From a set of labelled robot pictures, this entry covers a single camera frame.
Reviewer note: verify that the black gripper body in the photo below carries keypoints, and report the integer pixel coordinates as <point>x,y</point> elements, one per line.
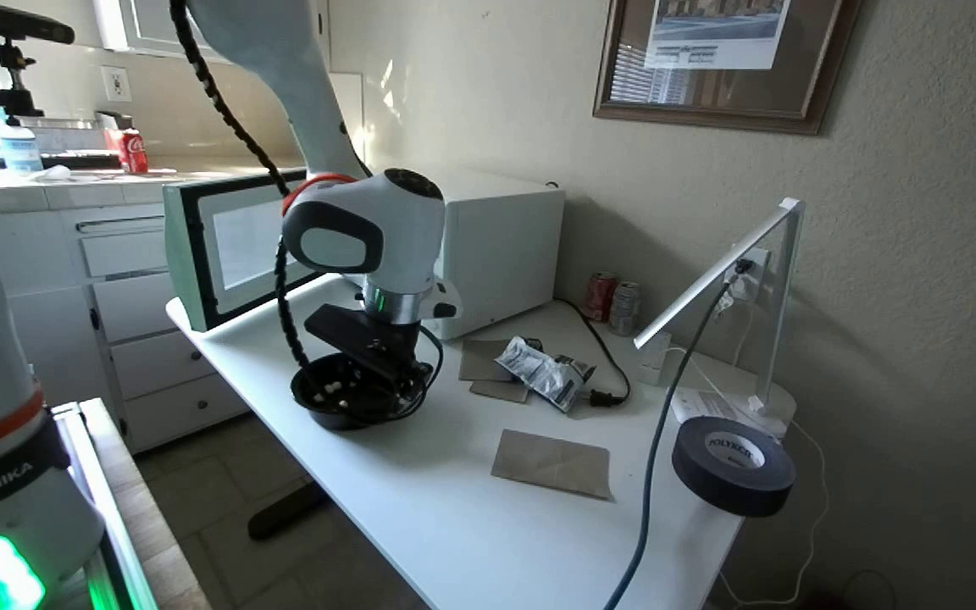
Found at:
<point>406,345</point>

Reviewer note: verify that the black round bowl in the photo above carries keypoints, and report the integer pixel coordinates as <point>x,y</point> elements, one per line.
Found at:
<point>337,411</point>

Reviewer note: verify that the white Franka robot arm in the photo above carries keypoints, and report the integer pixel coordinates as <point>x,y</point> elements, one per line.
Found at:
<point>398,237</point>

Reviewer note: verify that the white microwave oven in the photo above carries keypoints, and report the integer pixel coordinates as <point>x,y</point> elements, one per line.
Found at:
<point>499,248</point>

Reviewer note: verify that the crinkled silver plastic packet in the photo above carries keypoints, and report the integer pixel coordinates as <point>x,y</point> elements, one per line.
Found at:
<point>543,372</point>

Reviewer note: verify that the black table foot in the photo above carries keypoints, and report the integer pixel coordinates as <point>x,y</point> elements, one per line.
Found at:
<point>285,510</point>

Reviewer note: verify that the small red can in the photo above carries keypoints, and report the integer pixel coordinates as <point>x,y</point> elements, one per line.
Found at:
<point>597,300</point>

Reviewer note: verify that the small silver can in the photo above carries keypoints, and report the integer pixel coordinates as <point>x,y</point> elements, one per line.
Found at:
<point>629,306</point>

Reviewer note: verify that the white drawer cabinet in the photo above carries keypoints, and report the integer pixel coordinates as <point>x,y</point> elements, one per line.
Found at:
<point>151,359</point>

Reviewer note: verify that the green lit robot platform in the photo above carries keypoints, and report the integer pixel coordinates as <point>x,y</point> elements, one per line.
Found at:
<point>116,518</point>

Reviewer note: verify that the black tape roll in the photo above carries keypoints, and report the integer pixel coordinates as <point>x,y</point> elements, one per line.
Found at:
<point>729,464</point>

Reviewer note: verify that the red soda can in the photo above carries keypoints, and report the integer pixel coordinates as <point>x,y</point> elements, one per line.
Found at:
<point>133,150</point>

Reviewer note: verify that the white desk lamp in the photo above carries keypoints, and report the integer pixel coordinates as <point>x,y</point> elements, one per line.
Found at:
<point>779,291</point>

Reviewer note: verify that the brown framed picture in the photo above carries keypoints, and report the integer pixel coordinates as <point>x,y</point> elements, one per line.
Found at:
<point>814,69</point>

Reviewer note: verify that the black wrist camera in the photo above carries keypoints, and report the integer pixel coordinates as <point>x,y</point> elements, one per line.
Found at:
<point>348,334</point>

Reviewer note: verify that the white wall outlet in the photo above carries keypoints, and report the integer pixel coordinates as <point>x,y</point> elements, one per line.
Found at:
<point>755,276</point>

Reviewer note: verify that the white wall light switch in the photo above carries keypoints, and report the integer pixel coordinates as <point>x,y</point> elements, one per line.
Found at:
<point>116,86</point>

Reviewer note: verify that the black camera on stand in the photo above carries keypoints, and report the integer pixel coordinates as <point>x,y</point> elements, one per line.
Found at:
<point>14,21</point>

